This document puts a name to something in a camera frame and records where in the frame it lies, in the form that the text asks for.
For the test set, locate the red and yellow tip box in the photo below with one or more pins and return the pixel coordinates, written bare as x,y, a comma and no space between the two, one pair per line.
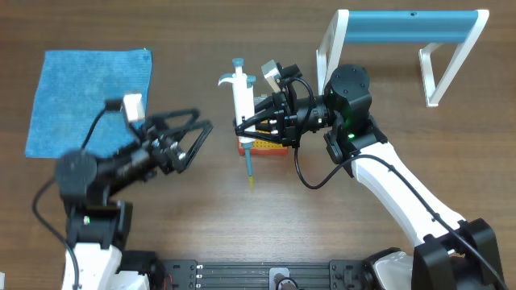
274,147

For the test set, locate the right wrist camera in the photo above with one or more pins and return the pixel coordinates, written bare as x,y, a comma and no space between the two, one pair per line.
271,74

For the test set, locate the mounting rail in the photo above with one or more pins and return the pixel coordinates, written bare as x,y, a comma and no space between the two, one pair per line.
242,276

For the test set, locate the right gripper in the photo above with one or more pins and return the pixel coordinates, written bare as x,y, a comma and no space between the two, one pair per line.
287,117

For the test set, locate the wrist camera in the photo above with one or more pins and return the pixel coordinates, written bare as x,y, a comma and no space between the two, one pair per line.
134,107
271,74

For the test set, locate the blue cloth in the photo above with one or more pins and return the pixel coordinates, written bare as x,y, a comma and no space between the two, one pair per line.
68,88

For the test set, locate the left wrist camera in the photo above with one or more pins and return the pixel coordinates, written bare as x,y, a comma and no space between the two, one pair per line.
134,107

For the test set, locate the white pipette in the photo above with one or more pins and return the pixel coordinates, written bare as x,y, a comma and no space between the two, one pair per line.
243,100

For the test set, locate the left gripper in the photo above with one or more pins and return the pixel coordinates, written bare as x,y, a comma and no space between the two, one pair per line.
161,147

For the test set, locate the white and blue stand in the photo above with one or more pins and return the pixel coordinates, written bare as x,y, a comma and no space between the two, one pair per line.
407,26

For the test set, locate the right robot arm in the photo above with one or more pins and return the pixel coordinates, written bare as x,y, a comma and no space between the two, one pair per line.
387,181

